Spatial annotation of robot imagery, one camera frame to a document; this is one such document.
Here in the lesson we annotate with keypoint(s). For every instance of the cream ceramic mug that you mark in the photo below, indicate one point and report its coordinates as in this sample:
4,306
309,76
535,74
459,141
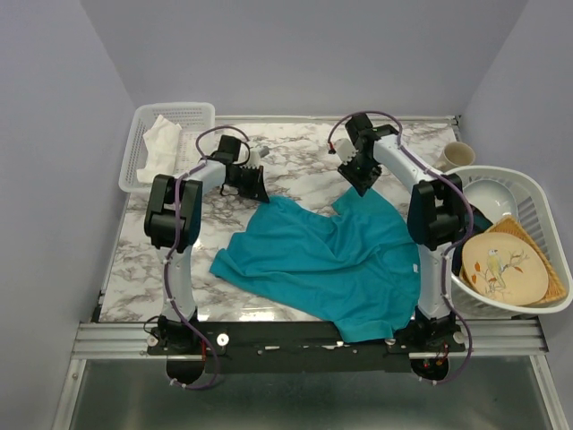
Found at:
455,155

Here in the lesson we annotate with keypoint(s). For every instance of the white crumpled cloth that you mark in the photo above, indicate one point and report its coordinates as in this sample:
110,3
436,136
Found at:
161,142

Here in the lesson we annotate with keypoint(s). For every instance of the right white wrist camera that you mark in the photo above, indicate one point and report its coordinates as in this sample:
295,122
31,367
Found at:
345,150

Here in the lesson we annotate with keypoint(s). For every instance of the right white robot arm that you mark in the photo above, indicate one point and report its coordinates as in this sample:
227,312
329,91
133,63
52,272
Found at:
438,211

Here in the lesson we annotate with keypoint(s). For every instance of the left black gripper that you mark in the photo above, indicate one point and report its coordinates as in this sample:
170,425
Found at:
257,189

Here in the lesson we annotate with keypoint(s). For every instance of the beige bird plate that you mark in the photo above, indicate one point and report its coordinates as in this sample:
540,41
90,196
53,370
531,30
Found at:
504,268

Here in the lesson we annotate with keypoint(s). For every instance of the white ceramic bowl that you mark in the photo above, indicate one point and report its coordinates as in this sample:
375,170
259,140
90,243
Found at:
493,199

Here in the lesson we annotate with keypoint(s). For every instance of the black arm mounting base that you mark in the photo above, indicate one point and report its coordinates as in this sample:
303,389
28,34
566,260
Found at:
199,354

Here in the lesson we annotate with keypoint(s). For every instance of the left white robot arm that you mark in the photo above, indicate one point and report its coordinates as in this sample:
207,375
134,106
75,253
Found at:
173,225

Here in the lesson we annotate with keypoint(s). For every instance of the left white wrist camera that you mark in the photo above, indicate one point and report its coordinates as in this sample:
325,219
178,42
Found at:
256,154

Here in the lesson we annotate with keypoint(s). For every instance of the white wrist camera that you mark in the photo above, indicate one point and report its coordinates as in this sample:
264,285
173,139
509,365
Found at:
345,150
256,154

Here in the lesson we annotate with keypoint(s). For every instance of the woven wicker tray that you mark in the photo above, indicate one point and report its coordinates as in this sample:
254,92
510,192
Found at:
556,291

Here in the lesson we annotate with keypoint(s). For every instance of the aluminium frame rail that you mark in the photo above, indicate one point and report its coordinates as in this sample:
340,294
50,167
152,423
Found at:
491,338

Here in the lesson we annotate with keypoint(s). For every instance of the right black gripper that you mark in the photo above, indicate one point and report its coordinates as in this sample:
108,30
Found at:
359,183

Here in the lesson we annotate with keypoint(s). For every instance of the white round dish basket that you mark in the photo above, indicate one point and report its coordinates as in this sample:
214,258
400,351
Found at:
535,216

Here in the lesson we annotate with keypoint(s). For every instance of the teal t shirt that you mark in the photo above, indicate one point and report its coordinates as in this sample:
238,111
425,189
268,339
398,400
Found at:
358,268

